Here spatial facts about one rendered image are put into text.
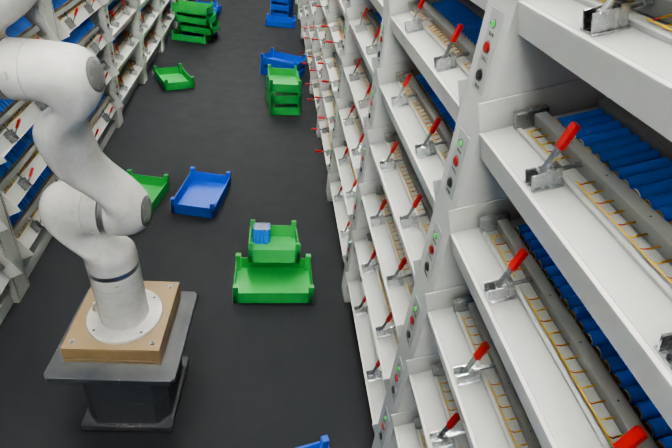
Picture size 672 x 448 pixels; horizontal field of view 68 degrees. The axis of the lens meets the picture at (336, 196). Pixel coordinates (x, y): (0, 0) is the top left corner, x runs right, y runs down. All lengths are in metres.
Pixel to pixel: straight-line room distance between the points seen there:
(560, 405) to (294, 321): 1.32
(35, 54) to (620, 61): 0.80
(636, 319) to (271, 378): 1.35
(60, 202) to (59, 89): 0.37
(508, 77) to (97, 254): 0.96
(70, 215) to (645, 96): 1.06
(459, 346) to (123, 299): 0.82
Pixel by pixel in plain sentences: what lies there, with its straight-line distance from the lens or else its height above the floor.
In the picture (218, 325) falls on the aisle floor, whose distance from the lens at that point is 1.88.
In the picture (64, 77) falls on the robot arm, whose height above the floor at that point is 1.08.
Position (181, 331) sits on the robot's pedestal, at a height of 0.28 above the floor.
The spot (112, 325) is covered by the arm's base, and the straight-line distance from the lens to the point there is 1.44.
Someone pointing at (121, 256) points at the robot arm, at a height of 0.58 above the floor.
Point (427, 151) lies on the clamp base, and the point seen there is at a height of 0.91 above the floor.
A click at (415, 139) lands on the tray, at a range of 1.18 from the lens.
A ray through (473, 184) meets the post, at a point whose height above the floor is 0.99.
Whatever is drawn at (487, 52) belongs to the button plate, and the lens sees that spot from 0.80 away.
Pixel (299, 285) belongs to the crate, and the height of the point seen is 0.00.
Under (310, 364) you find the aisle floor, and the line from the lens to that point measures 1.77.
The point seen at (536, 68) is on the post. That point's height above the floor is 1.19.
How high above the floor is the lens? 1.40
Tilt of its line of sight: 33 degrees down
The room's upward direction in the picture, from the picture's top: 7 degrees clockwise
